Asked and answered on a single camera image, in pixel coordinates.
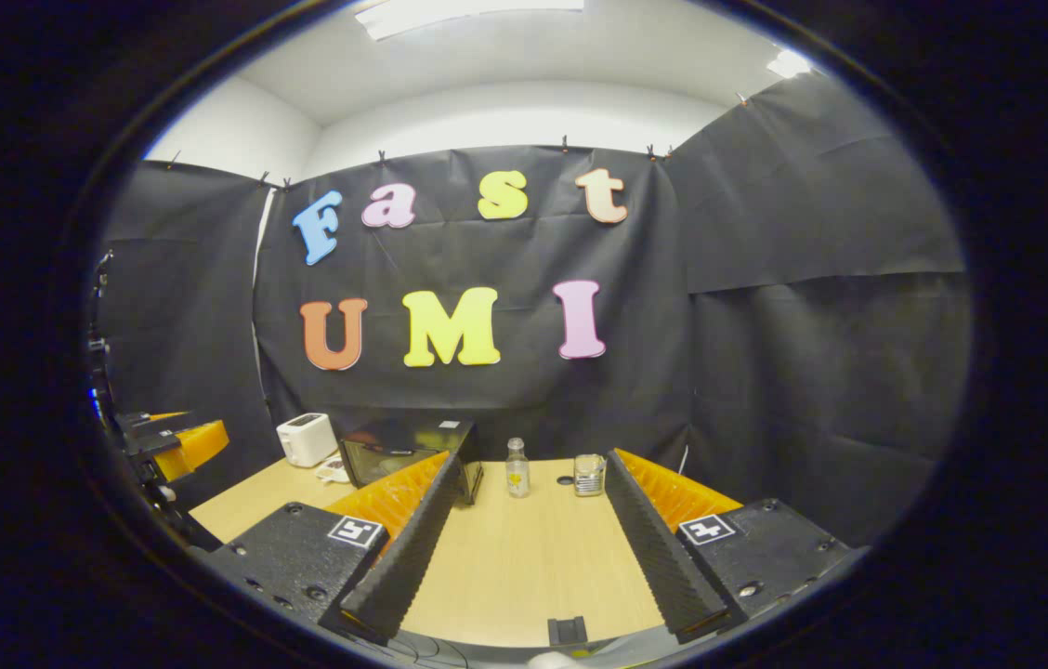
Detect bundle of black cables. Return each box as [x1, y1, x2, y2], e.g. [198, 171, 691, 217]
[385, 632, 488, 666]

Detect black electric oven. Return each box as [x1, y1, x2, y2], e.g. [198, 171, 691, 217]
[339, 418, 485, 507]

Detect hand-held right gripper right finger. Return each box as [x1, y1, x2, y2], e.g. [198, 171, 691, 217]
[604, 448, 861, 645]

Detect clear glass bottle yellow label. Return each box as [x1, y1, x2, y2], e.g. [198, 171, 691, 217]
[505, 438, 531, 499]

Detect black backdrop cloth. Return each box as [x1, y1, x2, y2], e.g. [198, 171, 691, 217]
[92, 70, 973, 549]

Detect ceiling light panel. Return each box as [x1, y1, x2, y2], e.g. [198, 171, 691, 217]
[357, 0, 585, 41]
[766, 48, 813, 81]

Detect wire mesh cup holder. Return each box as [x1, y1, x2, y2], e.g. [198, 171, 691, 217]
[573, 453, 607, 497]

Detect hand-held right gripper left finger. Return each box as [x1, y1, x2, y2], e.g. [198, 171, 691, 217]
[203, 450, 460, 645]

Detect white toaster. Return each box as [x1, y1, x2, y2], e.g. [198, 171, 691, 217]
[276, 413, 339, 468]

